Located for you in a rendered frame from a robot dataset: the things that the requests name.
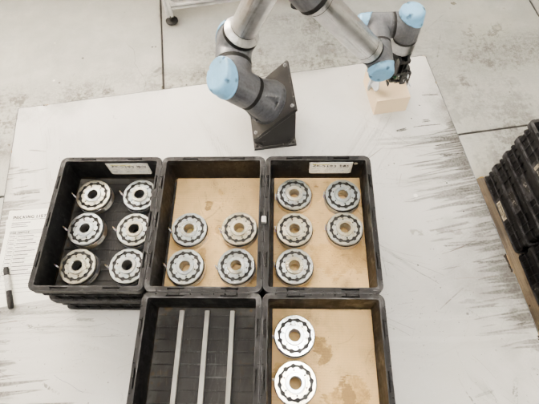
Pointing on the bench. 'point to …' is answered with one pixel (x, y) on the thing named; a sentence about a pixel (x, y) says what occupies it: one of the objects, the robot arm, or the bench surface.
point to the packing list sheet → (21, 253)
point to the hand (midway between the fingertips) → (387, 86)
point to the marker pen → (8, 288)
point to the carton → (387, 96)
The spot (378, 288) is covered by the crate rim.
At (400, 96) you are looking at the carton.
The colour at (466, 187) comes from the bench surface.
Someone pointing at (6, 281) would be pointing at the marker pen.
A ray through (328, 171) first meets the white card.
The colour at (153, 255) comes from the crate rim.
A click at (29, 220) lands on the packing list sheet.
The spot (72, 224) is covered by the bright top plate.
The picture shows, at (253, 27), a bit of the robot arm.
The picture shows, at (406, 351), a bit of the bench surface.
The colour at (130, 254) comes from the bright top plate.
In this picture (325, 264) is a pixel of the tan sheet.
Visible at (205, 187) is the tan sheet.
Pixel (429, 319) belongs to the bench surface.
